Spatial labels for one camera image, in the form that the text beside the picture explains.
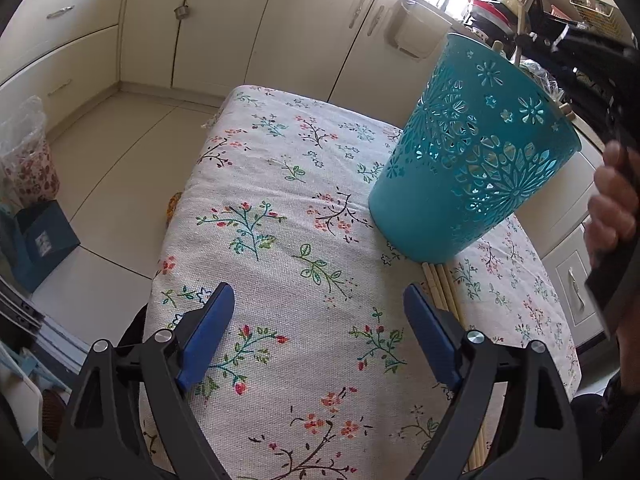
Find cream drawer cabinet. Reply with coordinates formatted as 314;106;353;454
540;150;626;347

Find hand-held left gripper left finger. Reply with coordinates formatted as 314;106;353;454
60;281;236;480

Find person's right hand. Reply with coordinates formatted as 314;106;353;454
584;140;640;267

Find floral bin with plastic bag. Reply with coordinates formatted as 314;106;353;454
0;95;61;209

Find row of wooden chopsticks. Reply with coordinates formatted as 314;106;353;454
422;259;492;479

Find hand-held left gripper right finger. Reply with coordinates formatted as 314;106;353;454
402;282;584;480

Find person's dark trousers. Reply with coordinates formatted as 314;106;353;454
570;330;640;480

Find plastic bag of greens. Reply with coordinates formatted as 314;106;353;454
520;60;562;97

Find floral tablecloth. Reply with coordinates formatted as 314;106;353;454
137;85;581;480

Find white hanging bag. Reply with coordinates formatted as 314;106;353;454
387;0;453;61

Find teal perforated plastic basket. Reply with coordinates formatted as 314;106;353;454
368;32;582;265

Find silver sliding door frame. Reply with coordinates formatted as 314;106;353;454
0;280;57;357

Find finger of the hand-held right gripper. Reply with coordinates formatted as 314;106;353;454
515;24;608;68

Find red bowl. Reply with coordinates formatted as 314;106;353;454
470;0;513;23

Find cream lower kitchen cabinets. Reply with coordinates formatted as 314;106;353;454
0;0;466;111

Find black microwave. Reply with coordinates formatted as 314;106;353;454
525;0;622;27

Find dark blue paper bag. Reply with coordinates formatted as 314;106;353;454
0;199;82;294

